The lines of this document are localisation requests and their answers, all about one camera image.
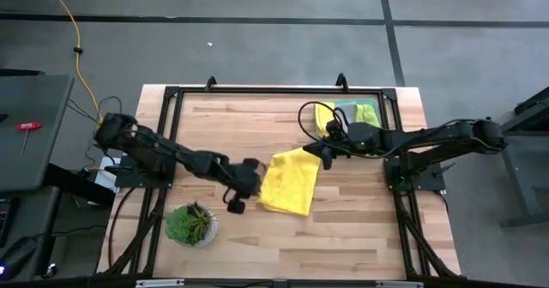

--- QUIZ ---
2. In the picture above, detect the black computer mouse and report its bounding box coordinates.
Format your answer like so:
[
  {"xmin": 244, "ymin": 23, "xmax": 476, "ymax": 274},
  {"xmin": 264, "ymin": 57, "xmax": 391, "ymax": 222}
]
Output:
[{"xmin": 0, "ymin": 235, "xmax": 39, "ymax": 280}]

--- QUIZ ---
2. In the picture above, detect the black floor cable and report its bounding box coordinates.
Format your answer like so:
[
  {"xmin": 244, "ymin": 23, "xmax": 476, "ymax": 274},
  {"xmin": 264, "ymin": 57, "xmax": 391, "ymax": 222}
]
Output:
[{"xmin": 106, "ymin": 187, "xmax": 138, "ymax": 268}]

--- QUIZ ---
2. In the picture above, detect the white faceted plant pot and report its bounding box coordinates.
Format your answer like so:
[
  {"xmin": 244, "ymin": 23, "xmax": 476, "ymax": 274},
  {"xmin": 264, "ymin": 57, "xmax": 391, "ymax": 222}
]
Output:
[{"xmin": 179, "ymin": 205, "xmax": 220, "ymax": 249}]

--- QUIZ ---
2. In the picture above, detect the white paper sheet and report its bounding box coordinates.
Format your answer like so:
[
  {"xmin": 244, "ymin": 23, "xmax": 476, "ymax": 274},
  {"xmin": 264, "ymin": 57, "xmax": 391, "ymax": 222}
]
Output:
[{"xmin": 93, "ymin": 156, "xmax": 124, "ymax": 193}]

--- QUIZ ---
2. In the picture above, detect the translucent teal plastic bin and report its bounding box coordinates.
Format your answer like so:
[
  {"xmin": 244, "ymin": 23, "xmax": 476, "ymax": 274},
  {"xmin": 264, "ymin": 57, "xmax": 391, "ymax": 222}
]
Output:
[{"xmin": 314, "ymin": 95, "xmax": 386, "ymax": 141}]

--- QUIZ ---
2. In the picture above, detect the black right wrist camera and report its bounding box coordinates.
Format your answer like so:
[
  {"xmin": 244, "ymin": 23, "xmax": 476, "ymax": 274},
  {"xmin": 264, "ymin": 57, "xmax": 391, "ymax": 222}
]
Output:
[{"xmin": 347, "ymin": 123, "xmax": 382, "ymax": 154}]

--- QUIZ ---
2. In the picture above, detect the black metal table frame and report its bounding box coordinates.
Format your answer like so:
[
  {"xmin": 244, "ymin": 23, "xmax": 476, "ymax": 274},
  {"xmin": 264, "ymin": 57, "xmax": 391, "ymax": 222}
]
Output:
[{"xmin": 97, "ymin": 72, "xmax": 462, "ymax": 280}]

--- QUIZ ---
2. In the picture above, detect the silver metal table bracket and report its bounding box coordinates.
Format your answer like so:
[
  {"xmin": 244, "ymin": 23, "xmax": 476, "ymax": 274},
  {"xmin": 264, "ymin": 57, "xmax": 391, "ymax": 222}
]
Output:
[
  {"xmin": 375, "ymin": 280, "xmax": 425, "ymax": 288},
  {"xmin": 135, "ymin": 278, "xmax": 185, "ymax": 288}
]

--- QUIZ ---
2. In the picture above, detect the green microfiber towel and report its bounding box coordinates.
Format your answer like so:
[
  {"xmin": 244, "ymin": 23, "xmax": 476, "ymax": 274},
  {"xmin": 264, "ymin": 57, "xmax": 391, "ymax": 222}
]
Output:
[{"xmin": 353, "ymin": 103, "xmax": 382, "ymax": 129}]

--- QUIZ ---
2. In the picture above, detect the green succulent plant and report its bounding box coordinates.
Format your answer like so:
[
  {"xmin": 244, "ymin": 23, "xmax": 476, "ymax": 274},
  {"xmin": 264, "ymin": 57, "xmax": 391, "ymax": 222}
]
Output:
[{"xmin": 165, "ymin": 201, "xmax": 215, "ymax": 246}]

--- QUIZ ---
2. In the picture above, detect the black metal cart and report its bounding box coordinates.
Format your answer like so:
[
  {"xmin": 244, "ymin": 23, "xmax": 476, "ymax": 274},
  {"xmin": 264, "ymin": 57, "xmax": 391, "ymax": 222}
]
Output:
[{"xmin": 499, "ymin": 86, "xmax": 549, "ymax": 229}]

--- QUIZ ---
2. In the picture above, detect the red-handled hex key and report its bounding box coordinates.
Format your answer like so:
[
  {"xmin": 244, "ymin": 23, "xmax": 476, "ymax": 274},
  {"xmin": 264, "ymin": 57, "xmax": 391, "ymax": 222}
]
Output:
[{"xmin": 15, "ymin": 122, "xmax": 43, "ymax": 157}]

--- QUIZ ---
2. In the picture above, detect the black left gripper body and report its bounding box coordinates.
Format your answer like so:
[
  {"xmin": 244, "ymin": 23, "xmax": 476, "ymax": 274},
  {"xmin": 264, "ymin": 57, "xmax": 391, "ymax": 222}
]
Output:
[{"xmin": 222, "ymin": 159, "xmax": 263, "ymax": 215}]

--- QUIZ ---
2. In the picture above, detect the yellow microfiber towel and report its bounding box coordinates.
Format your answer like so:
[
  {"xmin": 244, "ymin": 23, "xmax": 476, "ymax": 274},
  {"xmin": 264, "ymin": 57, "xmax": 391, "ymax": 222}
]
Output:
[
  {"xmin": 315, "ymin": 102, "xmax": 337, "ymax": 138},
  {"xmin": 256, "ymin": 147, "xmax": 323, "ymax": 218}
]

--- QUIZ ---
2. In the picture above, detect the yellow extension cable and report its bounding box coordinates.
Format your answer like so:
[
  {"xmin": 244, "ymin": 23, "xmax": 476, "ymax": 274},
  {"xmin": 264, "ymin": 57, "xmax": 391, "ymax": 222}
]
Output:
[{"xmin": 41, "ymin": 0, "xmax": 104, "ymax": 124}]

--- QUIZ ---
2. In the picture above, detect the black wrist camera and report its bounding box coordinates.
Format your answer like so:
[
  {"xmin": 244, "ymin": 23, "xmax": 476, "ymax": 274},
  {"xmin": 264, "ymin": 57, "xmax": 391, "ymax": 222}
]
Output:
[
  {"xmin": 347, "ymin": 123, "xmax": 382, "ymax": 154},
  {"xmin": 233, "ymin": 159, "xmax": 262, "ymax": 187}
]

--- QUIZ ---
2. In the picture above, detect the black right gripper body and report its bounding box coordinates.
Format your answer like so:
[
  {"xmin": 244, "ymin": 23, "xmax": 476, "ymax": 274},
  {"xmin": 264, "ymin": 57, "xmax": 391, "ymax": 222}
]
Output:
[{"xmin": 319, "ymin": 118, "xmax": 357, "ymax": 157}]

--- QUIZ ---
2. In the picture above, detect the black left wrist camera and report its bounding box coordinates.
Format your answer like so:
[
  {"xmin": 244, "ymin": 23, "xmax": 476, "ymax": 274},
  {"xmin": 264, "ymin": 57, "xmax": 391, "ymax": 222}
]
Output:
[{"xmin": 233, "ymin": 159, "xmax": 262, "ymax": 187}]

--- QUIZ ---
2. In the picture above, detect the dark grey side desk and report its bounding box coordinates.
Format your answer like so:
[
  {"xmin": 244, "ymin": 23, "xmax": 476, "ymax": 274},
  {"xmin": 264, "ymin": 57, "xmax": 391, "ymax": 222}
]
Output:
[{"xmin": 0, "ymin": 74, "xmax": 75, "ymax": 195}]

